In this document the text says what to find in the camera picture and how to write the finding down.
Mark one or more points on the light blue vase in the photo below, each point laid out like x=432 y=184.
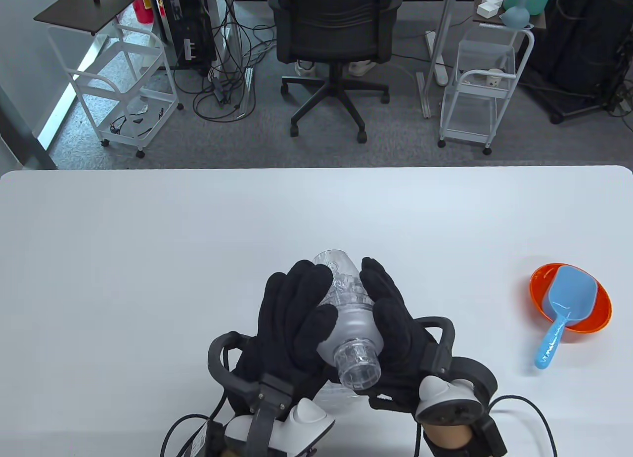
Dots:
x=515 y=16

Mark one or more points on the dark brown board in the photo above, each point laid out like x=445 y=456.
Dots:
x=89 y=4

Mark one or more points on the grey pillar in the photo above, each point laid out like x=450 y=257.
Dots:
x=20 y=135

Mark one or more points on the white desk leg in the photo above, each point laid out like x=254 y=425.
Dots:
x=440 y=41

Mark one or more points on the clear plastic shaker lid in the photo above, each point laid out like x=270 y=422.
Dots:
x=353 y=348

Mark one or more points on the clear plastic shaker cup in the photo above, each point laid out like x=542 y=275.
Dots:
x=346 y=284

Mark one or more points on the black wrist sensor box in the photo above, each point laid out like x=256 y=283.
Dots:
x=487 y=434
x=210 y=439

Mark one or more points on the black office chair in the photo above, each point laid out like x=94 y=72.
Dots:
x=336 y=26

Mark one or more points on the white black controller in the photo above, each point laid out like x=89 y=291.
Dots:
x=455 y=402
x=277 y=432

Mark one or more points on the brown side table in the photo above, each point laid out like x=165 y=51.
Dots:
x=482 y=22

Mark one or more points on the orange plastic bowl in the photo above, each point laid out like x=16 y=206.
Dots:
x=544 y=289

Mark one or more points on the person's right forearm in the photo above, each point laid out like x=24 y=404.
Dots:
x=447 y=434

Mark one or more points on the person's left hand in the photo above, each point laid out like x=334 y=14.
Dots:
x=292 y=328

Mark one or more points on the black right wrist sensor box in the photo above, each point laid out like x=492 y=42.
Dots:
x=487 y=434

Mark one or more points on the white power strip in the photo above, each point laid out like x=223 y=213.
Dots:
x=437 y=56

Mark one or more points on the black covered equipment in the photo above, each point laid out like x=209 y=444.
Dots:
x=583 y=41

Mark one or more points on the blue plastic scoop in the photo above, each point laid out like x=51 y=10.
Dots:
x=571 y=294

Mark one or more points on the white mug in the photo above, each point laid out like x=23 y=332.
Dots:
x=494 y=78

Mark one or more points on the small white boxes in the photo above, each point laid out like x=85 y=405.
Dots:
x=489 y=6

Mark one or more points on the person's right hand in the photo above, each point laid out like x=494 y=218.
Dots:
x=395 y=338

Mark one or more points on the small batch of ice cubes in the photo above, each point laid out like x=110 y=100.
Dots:
x=348 y=284

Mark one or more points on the black left wrist sensor box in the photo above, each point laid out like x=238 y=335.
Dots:
x=210 y=439

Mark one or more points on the black computer tower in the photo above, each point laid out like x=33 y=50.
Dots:
x=190 y=26

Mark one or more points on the red fire extinguisher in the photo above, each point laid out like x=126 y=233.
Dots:
x=143 y=9

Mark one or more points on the silver rail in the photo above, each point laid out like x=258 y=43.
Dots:
x=246 y=88

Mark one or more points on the clear container with blue latches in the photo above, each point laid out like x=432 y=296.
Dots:
x=334 y=400

